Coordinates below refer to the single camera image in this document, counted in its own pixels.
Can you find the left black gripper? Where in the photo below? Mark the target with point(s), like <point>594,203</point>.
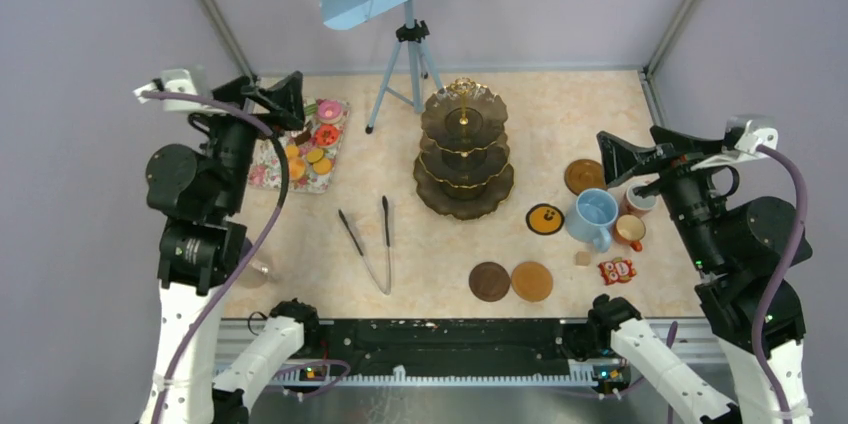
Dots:
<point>284,99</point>

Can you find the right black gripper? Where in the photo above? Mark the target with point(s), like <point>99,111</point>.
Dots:
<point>620,159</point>

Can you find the pink frosted donut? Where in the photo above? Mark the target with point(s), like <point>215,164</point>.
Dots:
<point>330,111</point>

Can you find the orange sprinkled donut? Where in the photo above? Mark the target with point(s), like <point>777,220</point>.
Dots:
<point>327,136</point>

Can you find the round golden bun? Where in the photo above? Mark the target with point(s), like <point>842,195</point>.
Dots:
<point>297,168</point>

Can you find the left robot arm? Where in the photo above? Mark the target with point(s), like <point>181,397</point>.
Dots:
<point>202,251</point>

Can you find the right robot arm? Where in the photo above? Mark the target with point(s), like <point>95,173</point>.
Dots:
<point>742,255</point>

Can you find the chocolate cake piece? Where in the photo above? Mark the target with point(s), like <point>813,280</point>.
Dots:
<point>302,137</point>

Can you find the yellow round biscuit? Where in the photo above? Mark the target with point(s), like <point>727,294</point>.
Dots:
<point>323,166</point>
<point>292,151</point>
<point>315,155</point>

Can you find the pink patterned mug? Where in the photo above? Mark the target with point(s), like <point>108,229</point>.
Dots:
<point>635,204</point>

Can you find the floral serving tray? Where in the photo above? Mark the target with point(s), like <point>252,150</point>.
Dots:
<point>265,172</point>

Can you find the large wooden saucer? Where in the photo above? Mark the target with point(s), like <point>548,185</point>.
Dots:
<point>583,174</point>

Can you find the orange small mug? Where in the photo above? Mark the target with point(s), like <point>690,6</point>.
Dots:
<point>630,230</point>

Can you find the light blue mug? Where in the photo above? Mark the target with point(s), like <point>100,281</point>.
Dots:
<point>591,217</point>

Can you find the red snack packet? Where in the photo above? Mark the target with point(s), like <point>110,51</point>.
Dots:
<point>617,271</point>

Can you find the black orange round coaster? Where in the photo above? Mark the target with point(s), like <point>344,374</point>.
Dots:
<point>544,219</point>

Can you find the small wooden cube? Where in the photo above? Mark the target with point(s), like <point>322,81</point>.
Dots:
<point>582,259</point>

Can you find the blue tripod stand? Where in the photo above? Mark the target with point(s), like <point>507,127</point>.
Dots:
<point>412,35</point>

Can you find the light brown round coaster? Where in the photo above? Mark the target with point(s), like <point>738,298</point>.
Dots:
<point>532,281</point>

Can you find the three-tier glass cake stand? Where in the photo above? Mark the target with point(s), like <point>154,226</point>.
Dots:
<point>463,168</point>

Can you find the dark brown round coaster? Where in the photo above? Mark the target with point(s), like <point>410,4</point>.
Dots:
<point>489,281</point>

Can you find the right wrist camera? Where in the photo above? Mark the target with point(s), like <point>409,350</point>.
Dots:
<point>744,135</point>

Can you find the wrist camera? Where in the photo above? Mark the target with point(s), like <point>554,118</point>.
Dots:
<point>744,135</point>
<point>187,80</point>

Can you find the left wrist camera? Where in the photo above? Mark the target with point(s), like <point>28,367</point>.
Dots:
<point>187,80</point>

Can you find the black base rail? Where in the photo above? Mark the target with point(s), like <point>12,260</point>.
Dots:
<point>546,352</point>

